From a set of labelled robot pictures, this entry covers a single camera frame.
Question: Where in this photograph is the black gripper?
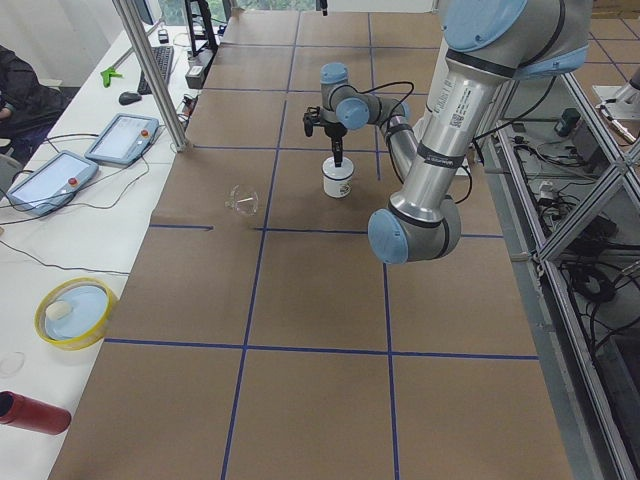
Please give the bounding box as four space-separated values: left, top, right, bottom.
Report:
324 122 346 168

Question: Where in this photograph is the yellow rimmed bowl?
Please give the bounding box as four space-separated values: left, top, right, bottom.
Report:
34 277 118 351

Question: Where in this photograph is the far teach pendant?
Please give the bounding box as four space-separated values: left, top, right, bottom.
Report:
84 113 159 166

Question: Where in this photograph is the black monitor stand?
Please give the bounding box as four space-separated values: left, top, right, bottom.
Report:
183 0 219 57

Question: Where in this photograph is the green plastic clip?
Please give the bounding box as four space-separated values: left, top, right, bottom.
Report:
100 66 123 88

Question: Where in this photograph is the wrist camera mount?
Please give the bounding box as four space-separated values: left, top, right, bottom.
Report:
303 106 322 137

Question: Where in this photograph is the black keyboard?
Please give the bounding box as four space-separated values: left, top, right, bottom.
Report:
136 45 176 96

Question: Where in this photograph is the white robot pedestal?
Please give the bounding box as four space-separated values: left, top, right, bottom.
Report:
419 0 466 121

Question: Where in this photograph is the white mug lid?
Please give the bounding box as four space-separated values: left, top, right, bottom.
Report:
322 157 354 181

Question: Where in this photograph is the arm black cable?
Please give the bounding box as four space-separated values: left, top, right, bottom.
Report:
359 81 416 116

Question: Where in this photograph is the red cylinder bottle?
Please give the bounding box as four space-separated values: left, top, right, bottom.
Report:
1 391 72 435

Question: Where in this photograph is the clear glass dish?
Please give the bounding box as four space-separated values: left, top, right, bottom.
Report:
0 351 26 378

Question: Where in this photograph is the aluminium side rail frame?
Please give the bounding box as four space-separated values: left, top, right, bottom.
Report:
484 75 639 479

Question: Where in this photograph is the seated person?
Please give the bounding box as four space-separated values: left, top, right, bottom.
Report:
1 46 70 163

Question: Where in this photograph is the white enamel mug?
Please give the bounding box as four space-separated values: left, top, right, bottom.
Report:
322 173 353 199

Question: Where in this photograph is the near teach pendant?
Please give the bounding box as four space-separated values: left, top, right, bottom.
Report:
7 150 98 217

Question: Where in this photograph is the grey power adapter box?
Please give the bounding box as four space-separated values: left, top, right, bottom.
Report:
185 65 205 90

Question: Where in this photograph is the aluminium frame post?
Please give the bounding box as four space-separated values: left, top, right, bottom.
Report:
113 0 188 152

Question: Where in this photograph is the grey computer mouse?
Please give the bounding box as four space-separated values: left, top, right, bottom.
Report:
118 91 142 106

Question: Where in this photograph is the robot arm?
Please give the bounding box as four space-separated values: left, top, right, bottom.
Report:
305 1 594 264

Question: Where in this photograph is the teach pendant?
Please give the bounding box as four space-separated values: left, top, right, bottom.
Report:
7 150 98 217
84 113 159 166

